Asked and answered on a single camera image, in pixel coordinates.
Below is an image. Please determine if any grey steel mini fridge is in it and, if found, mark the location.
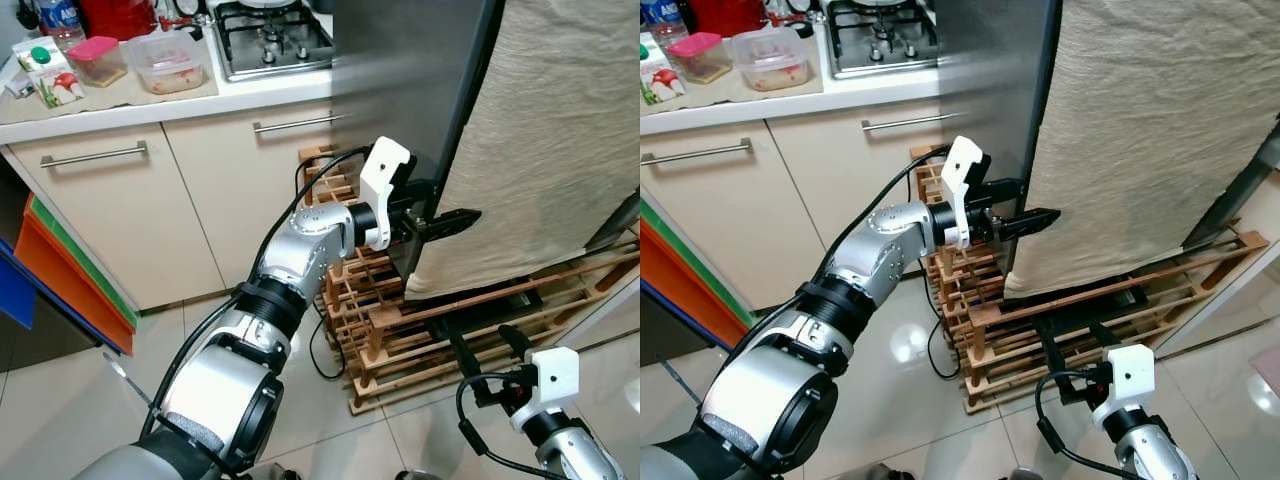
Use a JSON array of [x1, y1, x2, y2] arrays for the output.
[[935, 0, 1280, 271], [330, 0, 640, 281]]

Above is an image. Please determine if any white carton green cap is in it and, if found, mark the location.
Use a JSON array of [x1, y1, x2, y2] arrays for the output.
[[12, 37, 85, 109], [640, 32, 689, 106]]

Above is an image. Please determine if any tall dark steel fridge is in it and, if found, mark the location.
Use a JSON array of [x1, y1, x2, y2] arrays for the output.
[[640, 290, 721, 366], [0, 155, 106, 373]]

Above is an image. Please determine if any black flat electronic box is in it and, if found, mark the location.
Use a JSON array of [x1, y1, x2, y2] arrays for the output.
[[1030, 285, 1151, 331], [440, 285, 536, 336]]

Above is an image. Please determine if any wooden slatted rack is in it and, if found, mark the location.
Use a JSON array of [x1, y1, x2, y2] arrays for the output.
[[298, 145, 640, 416], [910, 145, 1271, 414]]

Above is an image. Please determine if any beige kitchen base cabinet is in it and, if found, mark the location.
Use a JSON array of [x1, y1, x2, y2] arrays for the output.
[[0, 75, 401, 311], [640, 70, 961, 311]]

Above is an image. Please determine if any steel gas hob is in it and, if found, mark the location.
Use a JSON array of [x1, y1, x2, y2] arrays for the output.
[[210, 0, 336, 83], [822, 0, 941, 81]]

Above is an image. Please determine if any green flat board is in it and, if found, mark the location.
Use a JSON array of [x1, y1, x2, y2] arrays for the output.
[[30, 195, 141, 326], [640, 195, 751, 321]]

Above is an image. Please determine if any large clear food container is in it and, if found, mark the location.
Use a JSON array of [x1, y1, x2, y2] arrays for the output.
[[730, 27, 813, 93], [128, 30, 208, 96]]

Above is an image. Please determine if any beige fabric placemat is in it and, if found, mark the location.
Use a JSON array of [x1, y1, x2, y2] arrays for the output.
[[0, 65, 219, 126], [640, 62, 826, 113]]

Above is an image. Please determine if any clear plastic water bottle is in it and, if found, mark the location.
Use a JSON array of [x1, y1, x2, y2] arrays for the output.
[[642, 0, 686, 41], [38, 0, 86, 51]]

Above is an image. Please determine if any small container pink lid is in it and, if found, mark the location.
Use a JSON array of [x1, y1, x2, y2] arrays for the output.
[[67, 36, 129, 88], [667, 32, 728, 85]]

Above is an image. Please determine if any red coffee machine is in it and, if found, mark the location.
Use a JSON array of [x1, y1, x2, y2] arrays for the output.
[[685, 0, 766, 38], [78, 0, 161, 41]]

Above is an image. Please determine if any blue flat board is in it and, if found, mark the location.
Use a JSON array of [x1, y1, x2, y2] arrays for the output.
[[0, 235, 36, 331]]

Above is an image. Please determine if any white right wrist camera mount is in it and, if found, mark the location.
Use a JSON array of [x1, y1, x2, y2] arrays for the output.
[[522, 347, 581, 418], [1092, 344, 1156, 429]]

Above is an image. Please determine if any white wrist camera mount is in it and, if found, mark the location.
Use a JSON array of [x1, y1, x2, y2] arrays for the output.
[[522, 347, 581, 418], [1092, 344, 1156, 429], [358, 137, 414, 251], [940, 136, 986, 249]]

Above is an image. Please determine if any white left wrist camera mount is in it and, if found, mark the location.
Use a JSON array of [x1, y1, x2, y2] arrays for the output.
[[940, 136, 986, 249], [358, 137, 414, 251]]

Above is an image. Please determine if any thin black power cord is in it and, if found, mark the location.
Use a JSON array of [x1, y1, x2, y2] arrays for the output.
[[293, 150, 346, 381], [905, 150, 951, 379]]

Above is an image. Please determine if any steel bar cabinet handle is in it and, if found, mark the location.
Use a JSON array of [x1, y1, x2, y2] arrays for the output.
[[252, 113, 346, 134], [38, 140, 149, 169], [862, 112, 946, 133], [640, 138, 753, 166]]

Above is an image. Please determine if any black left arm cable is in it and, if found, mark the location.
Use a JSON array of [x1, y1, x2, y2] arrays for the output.
[[140, 145, 371, 441], [700, 145, 949, 441]]

